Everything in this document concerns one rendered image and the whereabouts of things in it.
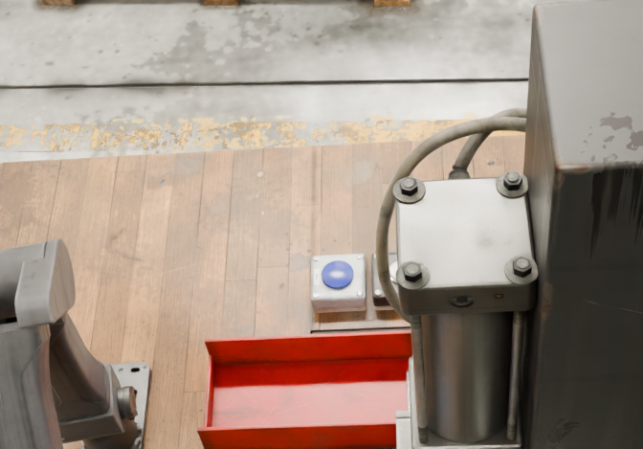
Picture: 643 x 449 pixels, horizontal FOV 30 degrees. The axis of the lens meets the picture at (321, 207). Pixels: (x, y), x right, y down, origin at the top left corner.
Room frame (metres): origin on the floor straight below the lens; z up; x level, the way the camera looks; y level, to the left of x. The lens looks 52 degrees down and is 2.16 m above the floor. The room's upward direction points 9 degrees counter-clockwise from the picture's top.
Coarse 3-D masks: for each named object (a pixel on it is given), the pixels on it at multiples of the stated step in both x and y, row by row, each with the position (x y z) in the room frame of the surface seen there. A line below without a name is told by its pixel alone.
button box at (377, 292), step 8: (392, 256) 0.85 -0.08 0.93; (376, 264) 0.85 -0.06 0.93; (376, 272) 0.83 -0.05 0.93; (376, 280) 0.82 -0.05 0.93; (392, 280) 0.82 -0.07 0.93; (376, 288) 0.81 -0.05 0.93; (376, 296) 0.80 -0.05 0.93; (384, 296) 0.80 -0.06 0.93; (376, 304) 0.80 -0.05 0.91; (384, 304) 0.80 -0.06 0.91
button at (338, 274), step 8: (328, 264) 0.85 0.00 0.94; (336, 264) 0.85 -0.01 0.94; (344, 264) 0.85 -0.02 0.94; (328, 272) 0.84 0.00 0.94; (336, 272) 0.84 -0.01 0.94; (344, 272) 0.84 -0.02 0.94; (352, 272) 0.84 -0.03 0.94; (328, 280) 0.83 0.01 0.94; (336, 280) 0.83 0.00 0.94; (344, 280) 0.83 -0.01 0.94; (336, 288) 0.82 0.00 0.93
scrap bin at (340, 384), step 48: (288, 336) 0.74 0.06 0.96; (336, 336) 0.73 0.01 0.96; (384, 336) 0.73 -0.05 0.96; (240, 384) 0.72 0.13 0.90; (288, 384) 0.71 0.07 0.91; (336, 384) 0.70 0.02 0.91; (384, 384) 0.69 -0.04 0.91; (240, 432) 0.63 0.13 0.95; (288, 432) 0.63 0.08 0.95; (336, 432) 0.62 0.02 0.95; (384, 432) 0.61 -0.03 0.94
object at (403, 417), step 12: (408, 372) 0.57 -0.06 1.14; (408, 384) 0.56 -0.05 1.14; (408, 396) 0.54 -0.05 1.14; (408, 408) 0.53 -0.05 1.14; (396, 420) 0.50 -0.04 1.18; (408, 420) 0.50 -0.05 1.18; (396, 432) 0.49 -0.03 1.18; (408, 432) 0.49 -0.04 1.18; (396, 444) 0.48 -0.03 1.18; (408, 444) 0.48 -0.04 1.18
